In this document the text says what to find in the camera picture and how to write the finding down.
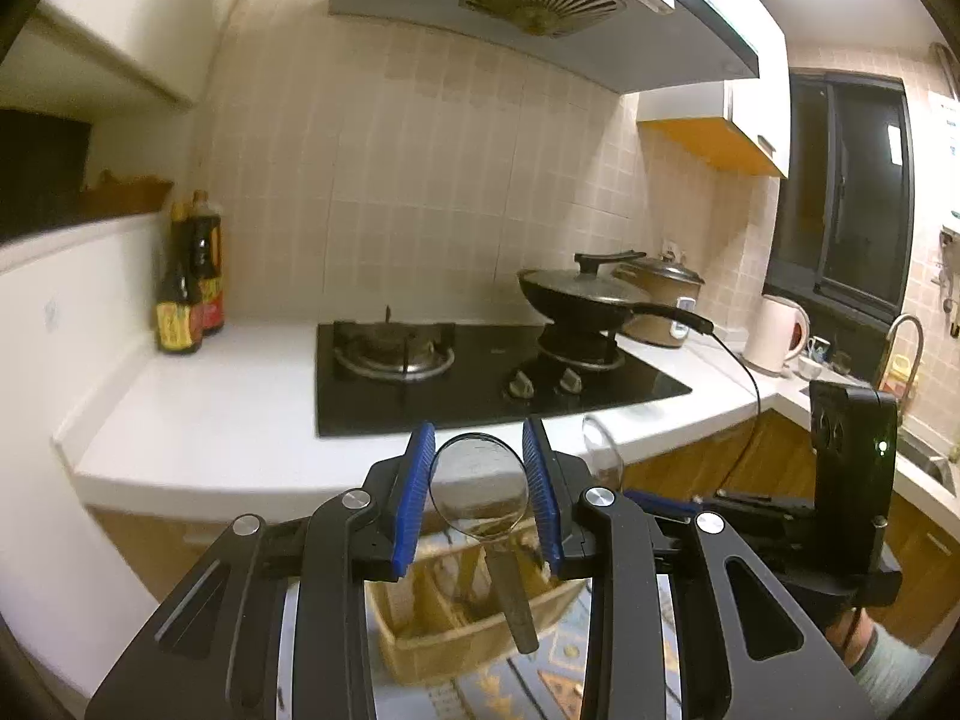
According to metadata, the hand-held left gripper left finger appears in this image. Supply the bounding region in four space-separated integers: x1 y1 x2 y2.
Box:
84 420 437 720

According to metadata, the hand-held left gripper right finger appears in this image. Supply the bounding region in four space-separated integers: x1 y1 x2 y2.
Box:
521 416 875 720

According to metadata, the clear plastic spoon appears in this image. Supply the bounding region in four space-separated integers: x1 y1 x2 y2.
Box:
581 416 627 492
430 431 541 655

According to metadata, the yellow plastic utensil basket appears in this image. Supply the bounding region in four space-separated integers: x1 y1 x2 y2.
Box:
367 525 593 685

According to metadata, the person's right forearm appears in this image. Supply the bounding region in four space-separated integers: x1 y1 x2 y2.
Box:
825 604 935 717

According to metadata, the wooden base cabinet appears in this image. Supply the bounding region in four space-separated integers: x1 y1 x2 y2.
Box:
86 411 960 650

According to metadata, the steel sink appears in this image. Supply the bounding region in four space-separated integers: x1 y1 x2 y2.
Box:
896 427 960 497

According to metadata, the black gas stove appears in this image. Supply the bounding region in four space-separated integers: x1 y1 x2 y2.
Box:
315 319 692 438

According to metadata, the silver faucet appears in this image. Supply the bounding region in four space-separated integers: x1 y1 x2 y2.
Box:
874 313 927 398

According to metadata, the white electric kettle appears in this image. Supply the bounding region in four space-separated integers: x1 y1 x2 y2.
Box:
742 295 811 376

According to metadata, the black wok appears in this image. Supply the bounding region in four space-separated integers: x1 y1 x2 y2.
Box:
517 268 715 336

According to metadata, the blue patterned tablecloth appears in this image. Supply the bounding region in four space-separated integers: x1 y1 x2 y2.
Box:
442 585 601 720

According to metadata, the beige rice cooker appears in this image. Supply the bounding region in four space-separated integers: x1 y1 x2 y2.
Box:
611 255 706 350

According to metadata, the glass wok lid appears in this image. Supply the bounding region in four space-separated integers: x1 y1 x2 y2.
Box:
525 251 647 305

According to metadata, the dark window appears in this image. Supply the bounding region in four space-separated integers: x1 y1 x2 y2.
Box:
761 69 916 320

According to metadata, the small dark sauce bottle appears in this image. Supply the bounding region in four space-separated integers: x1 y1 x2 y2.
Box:
156 202 203 356

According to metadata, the large dark sauce bottle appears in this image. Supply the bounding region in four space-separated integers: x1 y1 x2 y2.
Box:
184 190 226 337

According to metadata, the white water heater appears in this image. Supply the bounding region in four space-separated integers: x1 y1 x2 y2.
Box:
926 86 960 241

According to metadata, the brown wooden tray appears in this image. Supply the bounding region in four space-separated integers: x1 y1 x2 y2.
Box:
79 174 175 217

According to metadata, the grey range hood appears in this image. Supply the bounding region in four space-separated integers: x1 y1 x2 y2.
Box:
328 0 762 95

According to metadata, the black power cable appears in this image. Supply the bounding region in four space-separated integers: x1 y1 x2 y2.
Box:
709 328 763 496

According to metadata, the white orange wall cabinet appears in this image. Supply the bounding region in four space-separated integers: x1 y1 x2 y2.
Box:
636 0 792 179

